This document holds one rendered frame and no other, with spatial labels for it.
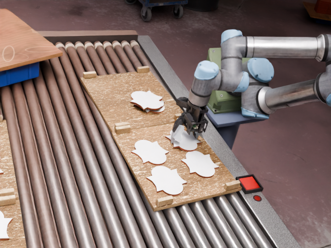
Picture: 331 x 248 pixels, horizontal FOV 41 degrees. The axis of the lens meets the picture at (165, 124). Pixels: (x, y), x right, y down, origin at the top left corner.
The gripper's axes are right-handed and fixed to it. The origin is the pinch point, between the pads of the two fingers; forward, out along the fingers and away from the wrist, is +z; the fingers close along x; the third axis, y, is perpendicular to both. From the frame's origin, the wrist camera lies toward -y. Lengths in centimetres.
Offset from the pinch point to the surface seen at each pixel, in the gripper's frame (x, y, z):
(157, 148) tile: -12.4, 2.4, 0.6
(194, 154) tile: 0.2, 9.4, 0.1
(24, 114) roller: -54, -32, 5
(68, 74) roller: -29, -60, 6
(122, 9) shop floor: 112, -327, 108
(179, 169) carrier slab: -8.7, 14.5, 0.9
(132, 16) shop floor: 117, -308, 107
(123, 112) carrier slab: -16.1, -23.2, 2.6
